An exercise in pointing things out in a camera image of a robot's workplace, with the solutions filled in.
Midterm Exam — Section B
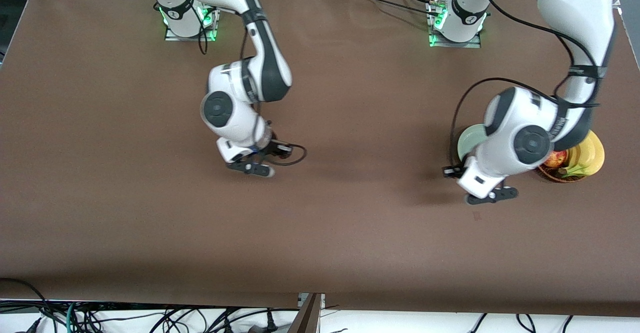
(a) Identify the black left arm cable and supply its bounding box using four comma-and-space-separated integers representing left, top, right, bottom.
450, 0, 601, 169

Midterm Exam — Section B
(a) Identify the black cable on table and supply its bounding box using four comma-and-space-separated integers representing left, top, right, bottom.
345, 0, 436, 13

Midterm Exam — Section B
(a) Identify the brown table cover sheet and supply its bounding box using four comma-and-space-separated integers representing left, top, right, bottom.
0, 0, 640, 318

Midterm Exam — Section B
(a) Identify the brown wooden post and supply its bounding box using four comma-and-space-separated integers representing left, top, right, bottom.
287, 293, 323, 333

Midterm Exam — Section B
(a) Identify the red yellow apple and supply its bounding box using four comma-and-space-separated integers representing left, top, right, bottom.
544, 150, 569, 169

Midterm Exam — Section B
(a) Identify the brown wicker basket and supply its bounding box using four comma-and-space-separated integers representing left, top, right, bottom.
536, 163, 587, 184

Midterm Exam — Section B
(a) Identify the light green round plate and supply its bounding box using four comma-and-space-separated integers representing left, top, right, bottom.
457, 124, 490, 163

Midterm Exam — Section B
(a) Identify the yellow banana bunch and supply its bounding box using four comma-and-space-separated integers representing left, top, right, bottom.
559, 129, 606, 178

